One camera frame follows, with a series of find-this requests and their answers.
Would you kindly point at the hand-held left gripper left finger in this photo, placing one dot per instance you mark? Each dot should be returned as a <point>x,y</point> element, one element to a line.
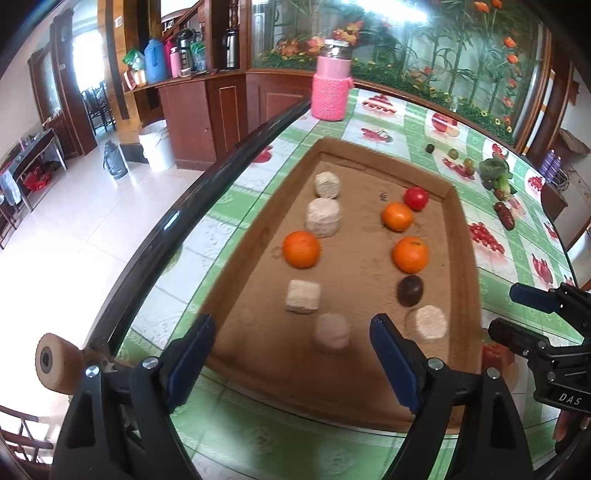
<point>184,369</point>

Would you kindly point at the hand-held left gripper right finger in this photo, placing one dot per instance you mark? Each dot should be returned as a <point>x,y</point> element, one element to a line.
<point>395,364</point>

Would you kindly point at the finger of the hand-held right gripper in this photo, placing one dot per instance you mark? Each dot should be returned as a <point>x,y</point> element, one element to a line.
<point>515,336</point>
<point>531,296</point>

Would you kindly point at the dark purple plum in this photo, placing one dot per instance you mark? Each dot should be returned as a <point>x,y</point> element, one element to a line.
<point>410,290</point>

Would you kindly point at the orange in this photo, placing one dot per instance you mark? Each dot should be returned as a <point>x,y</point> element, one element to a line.
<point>397,216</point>
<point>410,254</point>
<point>301,249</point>

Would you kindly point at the brown cork tray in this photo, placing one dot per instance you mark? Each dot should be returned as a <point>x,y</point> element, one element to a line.
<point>351,258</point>

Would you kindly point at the person's right hand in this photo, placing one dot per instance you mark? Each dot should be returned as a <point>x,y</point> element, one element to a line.
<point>564,427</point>

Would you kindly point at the red date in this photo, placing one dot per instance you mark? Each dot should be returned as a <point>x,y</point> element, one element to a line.
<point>500,208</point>
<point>508,220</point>

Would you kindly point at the purple bottle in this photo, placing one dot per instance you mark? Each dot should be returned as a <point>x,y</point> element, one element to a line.
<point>546,162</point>
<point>557,168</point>

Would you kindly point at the bok choy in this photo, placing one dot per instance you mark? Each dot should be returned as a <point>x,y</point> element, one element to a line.
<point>494,170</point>

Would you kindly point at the wooden round knob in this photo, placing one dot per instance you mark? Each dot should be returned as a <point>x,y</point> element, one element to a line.
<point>51,364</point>

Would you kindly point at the red tomato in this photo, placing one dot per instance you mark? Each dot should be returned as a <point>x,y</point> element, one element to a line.
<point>416,198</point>

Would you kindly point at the open cardboard carton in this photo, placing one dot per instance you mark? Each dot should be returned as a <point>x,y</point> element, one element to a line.
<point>575,141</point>

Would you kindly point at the wooden chair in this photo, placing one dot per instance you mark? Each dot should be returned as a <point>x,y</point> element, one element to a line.
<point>23,438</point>

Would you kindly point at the water jug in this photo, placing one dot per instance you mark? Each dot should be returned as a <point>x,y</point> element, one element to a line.
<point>114,159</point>

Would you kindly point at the white plastic bucket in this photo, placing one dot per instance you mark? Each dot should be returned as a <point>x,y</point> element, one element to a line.
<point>157,145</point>

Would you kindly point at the wooden sideboard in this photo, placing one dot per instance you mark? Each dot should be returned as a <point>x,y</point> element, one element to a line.
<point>194,120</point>

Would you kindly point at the bamboo flower glass panel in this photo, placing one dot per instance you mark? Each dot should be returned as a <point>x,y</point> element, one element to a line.
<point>438,46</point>

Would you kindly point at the pink knitted jar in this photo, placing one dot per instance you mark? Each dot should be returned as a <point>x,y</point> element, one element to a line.
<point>330,92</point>

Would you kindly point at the pink thermos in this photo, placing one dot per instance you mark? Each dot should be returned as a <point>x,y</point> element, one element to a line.
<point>174,62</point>

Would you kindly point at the blue thermos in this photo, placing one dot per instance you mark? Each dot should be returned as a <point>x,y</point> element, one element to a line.
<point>155,62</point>

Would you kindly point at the green plastic bag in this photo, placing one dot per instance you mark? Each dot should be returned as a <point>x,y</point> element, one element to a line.
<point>133,59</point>

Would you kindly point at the black thermos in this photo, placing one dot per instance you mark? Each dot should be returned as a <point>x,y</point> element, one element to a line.
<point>185,48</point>

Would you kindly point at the dark steel thermos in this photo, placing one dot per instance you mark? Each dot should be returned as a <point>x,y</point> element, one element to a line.
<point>231,48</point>

